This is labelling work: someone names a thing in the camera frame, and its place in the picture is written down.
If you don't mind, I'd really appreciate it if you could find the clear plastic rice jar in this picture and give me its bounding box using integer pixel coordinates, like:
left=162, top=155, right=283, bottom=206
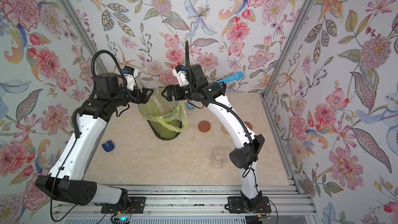
left=210, top=148, right=227, bottom=169

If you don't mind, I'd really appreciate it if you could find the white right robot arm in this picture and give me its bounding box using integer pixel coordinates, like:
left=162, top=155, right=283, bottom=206
left=162, top=42, right=265, bottom=212

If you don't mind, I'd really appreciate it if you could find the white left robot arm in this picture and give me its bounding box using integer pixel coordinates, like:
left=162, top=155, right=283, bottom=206
left=35, top=50, right=153, bottom=209

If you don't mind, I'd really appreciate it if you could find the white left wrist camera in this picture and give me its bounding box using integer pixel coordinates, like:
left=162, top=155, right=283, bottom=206
left=122, top=66, right=138, bottom=91

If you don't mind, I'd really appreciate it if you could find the small blue box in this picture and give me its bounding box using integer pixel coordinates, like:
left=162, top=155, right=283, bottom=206
left=102, top=140, right=115, bottom=152

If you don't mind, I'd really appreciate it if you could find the aluminium corner post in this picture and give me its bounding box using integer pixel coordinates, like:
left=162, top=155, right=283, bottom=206
left=263, top=0, right=315, bottom=101
left=43, top=0, right=121, bottom=99

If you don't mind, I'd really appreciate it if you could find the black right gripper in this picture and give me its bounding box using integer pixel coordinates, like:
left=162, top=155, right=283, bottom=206
left=163, top=86, right=201, bottom=104

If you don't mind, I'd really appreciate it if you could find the black mesh waste bin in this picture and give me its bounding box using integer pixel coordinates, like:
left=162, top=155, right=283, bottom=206
left=138, top=90, right=189, bottom=141

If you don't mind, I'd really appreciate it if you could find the beige jar lid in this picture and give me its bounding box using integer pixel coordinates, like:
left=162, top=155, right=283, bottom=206
left=221, top=125, right=229, bottom=134

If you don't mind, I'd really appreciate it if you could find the green plastic bin liner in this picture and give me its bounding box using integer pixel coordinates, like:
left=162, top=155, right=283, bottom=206
left=138, top=90, right=189, bottom=133

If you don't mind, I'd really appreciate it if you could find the small blue figurine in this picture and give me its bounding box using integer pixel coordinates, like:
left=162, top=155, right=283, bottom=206
left=186, top=102, right=195, bottom=111

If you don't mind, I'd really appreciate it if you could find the aluminium corner post left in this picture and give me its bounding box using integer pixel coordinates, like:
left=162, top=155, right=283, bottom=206
left=43, top=0, right=121, bottom=99

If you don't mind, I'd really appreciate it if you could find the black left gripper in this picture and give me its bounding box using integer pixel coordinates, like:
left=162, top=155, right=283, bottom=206
left=110, top=85, right=154, bottom=108

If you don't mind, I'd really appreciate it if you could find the blue toy microphone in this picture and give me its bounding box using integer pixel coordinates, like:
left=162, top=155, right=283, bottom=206
left=217, top=72, right=244, bottom=84

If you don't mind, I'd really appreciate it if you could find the aluminium corner post right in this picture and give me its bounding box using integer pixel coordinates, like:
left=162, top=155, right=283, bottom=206
left=263, top=0, right=315, bottom=101

